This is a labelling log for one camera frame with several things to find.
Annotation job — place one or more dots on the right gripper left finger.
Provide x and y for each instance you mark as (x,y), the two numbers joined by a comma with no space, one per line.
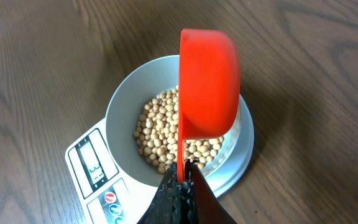
(165,207)

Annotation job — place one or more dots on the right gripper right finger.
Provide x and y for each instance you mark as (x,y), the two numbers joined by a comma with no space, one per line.
(209,210)

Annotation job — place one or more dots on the red plastic measuring scoop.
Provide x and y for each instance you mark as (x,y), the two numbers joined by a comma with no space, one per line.
(208,85)

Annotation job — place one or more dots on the white digital kitchen scale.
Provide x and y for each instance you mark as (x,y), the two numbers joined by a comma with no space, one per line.
(108,195)

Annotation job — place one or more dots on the soybeans in bowl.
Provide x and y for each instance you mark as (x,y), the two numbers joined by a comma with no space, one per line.
(156,134)

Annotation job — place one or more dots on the grey round bowl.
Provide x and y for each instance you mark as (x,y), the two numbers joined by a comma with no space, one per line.
(123,113)

